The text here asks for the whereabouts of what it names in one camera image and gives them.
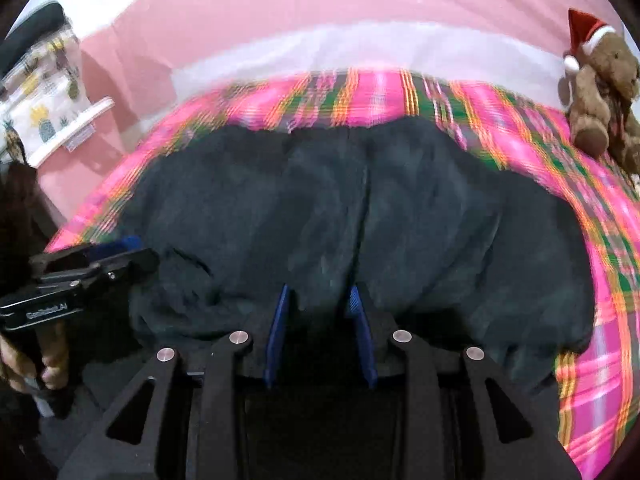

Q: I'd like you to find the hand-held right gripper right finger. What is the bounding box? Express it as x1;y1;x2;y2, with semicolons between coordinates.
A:
347;282;583;480

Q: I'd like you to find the pineapple print cloth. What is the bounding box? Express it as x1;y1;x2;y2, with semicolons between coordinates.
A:
0;27;97;162

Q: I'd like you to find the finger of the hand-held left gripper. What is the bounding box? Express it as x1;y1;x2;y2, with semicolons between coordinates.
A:
42;248;161;289
29;236;144;274

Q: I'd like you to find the pink plaid blanket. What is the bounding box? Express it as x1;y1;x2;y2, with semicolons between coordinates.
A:
47;67;640;477

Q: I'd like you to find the brown teddy bear, santa hat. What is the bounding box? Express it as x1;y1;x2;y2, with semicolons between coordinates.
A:
561;7;640;177

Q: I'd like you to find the black cloth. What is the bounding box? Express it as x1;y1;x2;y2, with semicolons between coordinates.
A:
0;2;69;70

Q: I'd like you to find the black puffer jacket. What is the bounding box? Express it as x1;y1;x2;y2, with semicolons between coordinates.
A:
117;117;599;397

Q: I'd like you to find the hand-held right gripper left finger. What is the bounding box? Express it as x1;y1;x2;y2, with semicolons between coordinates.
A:
60;282;292;480

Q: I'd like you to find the person's left hand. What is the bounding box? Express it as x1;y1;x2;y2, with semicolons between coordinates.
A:
0;322;71;394

